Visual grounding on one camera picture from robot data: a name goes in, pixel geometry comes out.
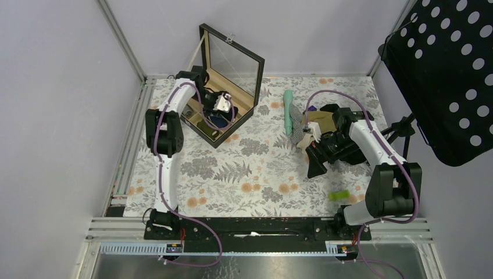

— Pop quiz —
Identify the tan beige cloth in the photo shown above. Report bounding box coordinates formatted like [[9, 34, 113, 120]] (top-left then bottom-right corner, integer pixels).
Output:
[[302, 110, 336, 134]]

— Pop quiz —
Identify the black cloth pile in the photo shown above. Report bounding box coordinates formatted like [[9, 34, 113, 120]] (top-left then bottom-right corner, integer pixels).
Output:
[[319, 103, 373, 166]]

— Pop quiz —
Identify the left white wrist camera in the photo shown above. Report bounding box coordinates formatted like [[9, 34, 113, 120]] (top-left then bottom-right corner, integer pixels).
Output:
[[213, 94, 233, 112]]

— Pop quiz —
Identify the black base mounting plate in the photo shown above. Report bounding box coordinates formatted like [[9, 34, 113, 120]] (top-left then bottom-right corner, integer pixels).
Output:
[[144, 216, 371, 253]]

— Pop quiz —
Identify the mint green rolled cloth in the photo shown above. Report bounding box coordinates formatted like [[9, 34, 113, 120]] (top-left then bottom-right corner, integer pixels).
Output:
[[283, 90, 294, 136]]

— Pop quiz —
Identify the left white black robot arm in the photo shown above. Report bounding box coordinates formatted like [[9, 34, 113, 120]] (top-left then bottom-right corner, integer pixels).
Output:
[[145, 66, 237, 239]]

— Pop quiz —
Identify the green small block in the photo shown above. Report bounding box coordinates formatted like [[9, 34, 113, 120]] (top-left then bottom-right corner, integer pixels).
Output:
[[328, 189, 351, 201]]

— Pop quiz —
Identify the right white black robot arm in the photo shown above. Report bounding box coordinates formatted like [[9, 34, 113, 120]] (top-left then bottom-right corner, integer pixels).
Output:
[[305, 108, 422, 239]]

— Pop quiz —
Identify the dark rolled item in box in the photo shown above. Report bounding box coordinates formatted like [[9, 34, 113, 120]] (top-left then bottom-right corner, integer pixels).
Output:
[[197, 121, 221, 141]]

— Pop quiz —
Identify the black tripod stand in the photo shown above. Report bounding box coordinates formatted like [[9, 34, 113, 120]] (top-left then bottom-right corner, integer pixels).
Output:
[[381, 113, 415, 153]]

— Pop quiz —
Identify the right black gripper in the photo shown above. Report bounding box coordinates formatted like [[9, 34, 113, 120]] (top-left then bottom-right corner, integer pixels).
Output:
[[306, 133, 356, 179]]

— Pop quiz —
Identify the black wooden compartment box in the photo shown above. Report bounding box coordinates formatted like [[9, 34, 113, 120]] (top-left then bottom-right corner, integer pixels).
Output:
[[181, 23, 265, 148]]

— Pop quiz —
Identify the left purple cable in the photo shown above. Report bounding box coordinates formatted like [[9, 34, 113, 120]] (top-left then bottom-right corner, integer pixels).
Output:
[[152, 81, 237, 269]]

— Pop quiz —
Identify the black perforated panel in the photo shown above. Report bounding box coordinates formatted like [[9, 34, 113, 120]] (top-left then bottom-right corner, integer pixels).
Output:
[[378, 1, 492, 167]]

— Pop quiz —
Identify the floral patterned table mat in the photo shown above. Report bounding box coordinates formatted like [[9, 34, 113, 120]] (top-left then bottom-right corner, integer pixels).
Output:
[[122, 76, 418, 219]]

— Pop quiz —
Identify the grey striped cloth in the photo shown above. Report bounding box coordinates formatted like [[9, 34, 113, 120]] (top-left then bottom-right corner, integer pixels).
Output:
[[290, 104, 305, 146]]

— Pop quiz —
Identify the navy blue white-trimmed underwear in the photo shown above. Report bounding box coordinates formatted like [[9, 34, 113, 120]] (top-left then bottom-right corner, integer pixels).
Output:
[[209, 116, 228, 128]]

